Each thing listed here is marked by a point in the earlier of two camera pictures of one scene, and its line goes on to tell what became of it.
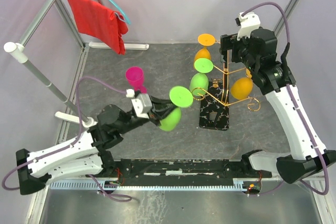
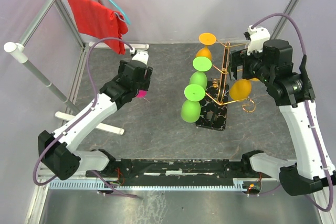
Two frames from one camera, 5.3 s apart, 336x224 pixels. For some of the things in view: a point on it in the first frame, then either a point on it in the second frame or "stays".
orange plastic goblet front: x=204 y=40 stays
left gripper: x=161 y=108 → x=145 y=83
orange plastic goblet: x=241 y=87 stays
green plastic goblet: x=199 y=81 stays
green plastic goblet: x=181 y=97 → x=190 y=108
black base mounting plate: x=245 y=173 stays
